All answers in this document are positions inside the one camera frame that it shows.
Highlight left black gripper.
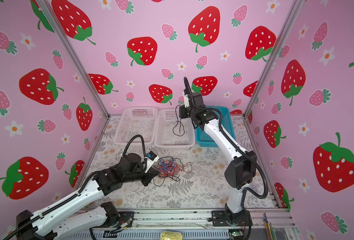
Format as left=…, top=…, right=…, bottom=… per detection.
left=122, top=162, right=162, bottom=187

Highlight white plastic basket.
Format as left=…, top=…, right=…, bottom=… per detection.
left=154, top=109, right=196, bottom=150
left=113, top=107, right=159, bottom=148

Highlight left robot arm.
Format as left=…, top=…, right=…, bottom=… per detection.
left=5, top=135, right=159, bottom=240

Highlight left white plastic basket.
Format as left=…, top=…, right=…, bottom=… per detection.
left=113, top=107, right=159, bottom=148

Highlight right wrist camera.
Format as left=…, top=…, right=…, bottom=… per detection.
left=184, top=93, right=204, bottom=108

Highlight black cables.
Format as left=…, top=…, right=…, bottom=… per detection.
left=151, top=155, right=184, bottom=188

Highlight blue cables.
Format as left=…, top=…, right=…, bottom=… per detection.
left=157, top=158, right=179, bottom=178

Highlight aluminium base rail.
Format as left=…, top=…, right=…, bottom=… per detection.
left=69, top=209, right=301, bottom=240

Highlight teal plastic basket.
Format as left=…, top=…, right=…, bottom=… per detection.
left=194, top=105, right=237, bottom=148

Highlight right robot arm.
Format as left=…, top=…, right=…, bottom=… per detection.
left=179, top=77, right=269, bottom=227

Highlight middle white plastic basket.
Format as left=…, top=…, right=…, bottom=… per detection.
left=154, top=109, right=196, bottom=150

